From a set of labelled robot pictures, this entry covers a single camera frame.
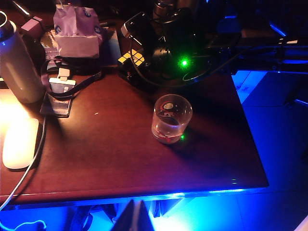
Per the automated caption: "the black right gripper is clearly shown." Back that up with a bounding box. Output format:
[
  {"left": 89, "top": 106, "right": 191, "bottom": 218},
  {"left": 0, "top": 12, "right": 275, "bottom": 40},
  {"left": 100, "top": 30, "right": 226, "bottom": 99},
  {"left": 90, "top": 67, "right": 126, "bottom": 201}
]
[{"left": 119, "top": 7, "right": 201, "bottom": 84}]

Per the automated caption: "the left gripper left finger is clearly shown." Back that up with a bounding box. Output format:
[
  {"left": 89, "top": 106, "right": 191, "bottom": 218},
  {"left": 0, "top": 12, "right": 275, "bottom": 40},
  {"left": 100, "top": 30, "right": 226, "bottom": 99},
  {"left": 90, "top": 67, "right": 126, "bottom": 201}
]
[{"left": 114, "top": 199, "right": 142, "bottom": 231}]

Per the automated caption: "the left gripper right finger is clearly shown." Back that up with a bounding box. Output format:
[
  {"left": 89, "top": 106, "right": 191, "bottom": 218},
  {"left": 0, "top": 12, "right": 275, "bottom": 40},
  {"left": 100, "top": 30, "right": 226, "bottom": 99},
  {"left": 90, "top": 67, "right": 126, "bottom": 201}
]
[{"left": 141, "top": 201, "right": 156, "bottom": 231}]

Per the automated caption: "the Rubik's cube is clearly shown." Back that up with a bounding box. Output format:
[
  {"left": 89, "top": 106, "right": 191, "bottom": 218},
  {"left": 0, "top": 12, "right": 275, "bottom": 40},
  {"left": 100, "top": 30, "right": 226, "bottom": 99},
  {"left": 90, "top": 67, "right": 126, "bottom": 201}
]
[{"left": 117, "top": 48, "right": 145, "bottom": 67}]

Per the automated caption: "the clear glass cup red ribbon print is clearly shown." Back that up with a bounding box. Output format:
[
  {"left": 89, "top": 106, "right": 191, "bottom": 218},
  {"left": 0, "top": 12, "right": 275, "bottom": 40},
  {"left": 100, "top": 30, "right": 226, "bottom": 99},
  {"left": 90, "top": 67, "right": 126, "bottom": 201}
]
[{"left": 151, "top": 94, "right": 193, "bottom": 144}]

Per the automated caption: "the blue booklet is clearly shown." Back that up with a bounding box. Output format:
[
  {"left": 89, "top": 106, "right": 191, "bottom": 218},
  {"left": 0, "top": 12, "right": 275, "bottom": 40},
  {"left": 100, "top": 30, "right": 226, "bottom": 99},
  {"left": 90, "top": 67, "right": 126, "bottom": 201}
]
[{"left": 103, "top": 31, "right": 121, "bottom": 66}]

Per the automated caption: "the white tissue pack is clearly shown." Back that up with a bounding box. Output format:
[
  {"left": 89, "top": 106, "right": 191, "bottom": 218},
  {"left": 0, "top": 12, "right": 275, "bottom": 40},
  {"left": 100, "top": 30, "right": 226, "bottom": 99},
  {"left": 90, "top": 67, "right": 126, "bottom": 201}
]
[{"left": 52, "top": 4, "right": 104, "bottom": 58}]

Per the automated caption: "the patterned foil packet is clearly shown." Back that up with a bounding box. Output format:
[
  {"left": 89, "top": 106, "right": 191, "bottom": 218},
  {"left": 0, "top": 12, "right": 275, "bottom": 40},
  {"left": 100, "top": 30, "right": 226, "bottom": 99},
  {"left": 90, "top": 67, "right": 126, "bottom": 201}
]
[{"left": 40, "top": 30, "right": 59, "bottom": 61}]

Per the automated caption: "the small pale rectangular block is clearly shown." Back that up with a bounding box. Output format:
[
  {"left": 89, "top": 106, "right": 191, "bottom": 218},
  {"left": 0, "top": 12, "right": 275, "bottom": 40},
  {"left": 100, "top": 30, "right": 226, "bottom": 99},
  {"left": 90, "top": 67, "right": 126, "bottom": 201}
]
[{"left": 20, "top": 16, "right": 46, "bottom": 39}]

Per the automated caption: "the white thermos bottle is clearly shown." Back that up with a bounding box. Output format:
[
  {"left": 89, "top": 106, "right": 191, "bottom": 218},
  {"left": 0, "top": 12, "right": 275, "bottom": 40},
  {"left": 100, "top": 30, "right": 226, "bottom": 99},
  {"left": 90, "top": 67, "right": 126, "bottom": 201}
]
[{"left": 0, "top": 11, "right": 45, "bottom": 104}]

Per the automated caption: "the white computer mouse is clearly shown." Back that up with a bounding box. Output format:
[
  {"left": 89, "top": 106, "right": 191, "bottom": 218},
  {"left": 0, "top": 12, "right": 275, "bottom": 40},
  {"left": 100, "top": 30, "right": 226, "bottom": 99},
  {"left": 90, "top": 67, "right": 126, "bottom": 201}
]
[{"left": 2, "top": 117, "right": 39, "bottom": 170}]

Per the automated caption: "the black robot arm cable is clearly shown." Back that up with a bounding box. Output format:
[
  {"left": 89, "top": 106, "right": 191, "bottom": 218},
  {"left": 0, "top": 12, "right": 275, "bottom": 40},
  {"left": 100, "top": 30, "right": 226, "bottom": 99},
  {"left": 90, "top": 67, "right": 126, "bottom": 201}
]
[{"left": 129, "top": 53, "right": 243, "bottom": 88}]

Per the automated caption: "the pale thin cable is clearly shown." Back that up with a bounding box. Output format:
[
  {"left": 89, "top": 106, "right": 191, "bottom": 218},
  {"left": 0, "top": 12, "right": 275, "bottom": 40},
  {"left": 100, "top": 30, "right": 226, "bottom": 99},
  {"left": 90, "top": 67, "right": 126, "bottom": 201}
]
[{"left": 0, "top": 117, "right": 48, "bottom": 212}]

